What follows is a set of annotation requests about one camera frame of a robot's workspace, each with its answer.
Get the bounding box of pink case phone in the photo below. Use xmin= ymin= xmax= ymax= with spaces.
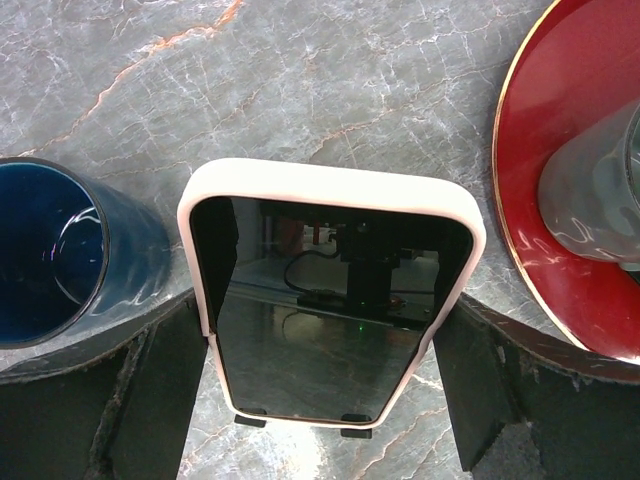
xmin=177 ymin=158 xmax=486 ymax=431

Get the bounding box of dark blue mug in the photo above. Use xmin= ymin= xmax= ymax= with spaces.
xmin=1 ymin=157 xmax=171 ymax=349

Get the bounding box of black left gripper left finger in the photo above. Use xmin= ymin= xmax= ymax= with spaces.
xmin=1 ymin=292 xmax=207 ymax=479

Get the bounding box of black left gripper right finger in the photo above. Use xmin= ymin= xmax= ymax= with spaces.
xmin=434 ymin=295 xmax=639 ymax=479

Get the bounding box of black folding phone stand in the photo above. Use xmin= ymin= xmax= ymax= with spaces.
xmin=234 ymin=408 xmax=373 ymax=439

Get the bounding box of dark grey cup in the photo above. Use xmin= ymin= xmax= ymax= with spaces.
xmin=537 ymin=100 xmax=639 ymax=272

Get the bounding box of red round tray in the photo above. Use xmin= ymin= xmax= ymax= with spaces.
xmin=492 ymin=1 xmax=639 ymax=364

